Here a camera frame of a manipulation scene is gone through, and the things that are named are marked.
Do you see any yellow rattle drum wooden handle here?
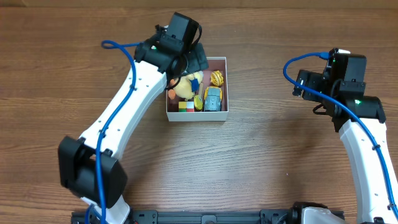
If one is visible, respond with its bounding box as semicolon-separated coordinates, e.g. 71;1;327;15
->
193;83;204;111

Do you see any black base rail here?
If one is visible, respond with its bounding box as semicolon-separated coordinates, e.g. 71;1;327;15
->
70;209;345;224

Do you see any white box maroon interior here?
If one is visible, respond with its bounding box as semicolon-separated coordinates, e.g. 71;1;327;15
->
165;57;229;122

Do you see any golden mooncake toy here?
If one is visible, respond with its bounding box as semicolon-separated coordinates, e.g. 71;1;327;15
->
210;70;224;87

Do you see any colourful puzzle cube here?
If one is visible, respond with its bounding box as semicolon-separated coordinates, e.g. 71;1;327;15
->
178;101;195;112

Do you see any yellow grey toy truck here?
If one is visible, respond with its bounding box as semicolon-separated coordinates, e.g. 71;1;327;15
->
203;86;223;111

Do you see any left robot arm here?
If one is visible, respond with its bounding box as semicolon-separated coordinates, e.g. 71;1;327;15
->
58;12;208;223

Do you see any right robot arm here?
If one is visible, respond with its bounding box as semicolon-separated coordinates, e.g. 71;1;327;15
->
283;49;397;223

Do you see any white plush duck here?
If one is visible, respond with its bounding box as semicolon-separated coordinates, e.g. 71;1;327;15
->
168;71;204;101

